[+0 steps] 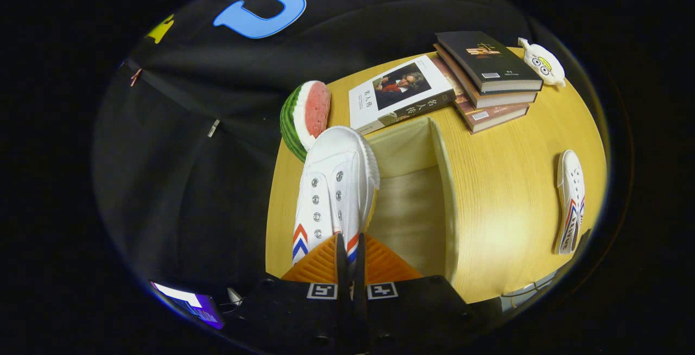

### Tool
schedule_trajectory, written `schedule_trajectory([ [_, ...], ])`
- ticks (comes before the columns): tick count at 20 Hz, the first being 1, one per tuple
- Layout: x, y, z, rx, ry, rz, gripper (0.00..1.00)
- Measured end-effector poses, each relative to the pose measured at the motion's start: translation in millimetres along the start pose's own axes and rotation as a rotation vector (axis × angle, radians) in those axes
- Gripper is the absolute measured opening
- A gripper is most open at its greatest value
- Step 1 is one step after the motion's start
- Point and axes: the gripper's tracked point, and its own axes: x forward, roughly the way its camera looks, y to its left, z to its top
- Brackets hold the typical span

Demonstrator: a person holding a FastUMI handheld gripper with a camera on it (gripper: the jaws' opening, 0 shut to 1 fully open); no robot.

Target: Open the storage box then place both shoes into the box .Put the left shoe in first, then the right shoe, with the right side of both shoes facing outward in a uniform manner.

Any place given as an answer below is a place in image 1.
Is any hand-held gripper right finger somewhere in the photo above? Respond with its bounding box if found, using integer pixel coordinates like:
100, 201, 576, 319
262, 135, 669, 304
353, 233, 479, 355

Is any white canvas shoe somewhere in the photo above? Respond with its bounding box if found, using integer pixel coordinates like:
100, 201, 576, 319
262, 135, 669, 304
554, 150, 586, 256
292, 125, 381, 267

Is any white plush toy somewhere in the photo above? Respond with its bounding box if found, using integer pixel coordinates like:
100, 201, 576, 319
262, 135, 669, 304
517, 37, 566, 88

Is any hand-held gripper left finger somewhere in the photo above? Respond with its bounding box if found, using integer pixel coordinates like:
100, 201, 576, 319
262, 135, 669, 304
231, 233, 353, 355

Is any black backdrop cloth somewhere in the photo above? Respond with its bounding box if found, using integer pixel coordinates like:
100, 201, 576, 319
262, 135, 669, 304
92, 0, 544, 312

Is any watermelon slice toy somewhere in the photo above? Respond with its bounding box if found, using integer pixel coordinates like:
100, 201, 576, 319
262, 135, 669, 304
280, 80, 332, 163

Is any glowing monitor screen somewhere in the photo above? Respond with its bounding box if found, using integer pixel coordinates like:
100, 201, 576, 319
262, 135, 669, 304
151, 282, 225, 330

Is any reddish brown book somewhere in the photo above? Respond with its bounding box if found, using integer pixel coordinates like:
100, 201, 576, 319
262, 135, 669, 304
429, 54, 530, 135

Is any beige fabric storage box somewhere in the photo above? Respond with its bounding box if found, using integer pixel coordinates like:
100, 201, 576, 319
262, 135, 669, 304
364, 117, 459, 285

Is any tan brown book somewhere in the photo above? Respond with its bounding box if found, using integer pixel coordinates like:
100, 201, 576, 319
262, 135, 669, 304
433, 43, 538, 110

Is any white portrait cover book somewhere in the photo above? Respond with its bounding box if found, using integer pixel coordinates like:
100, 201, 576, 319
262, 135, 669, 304
347, 54, 457, 136

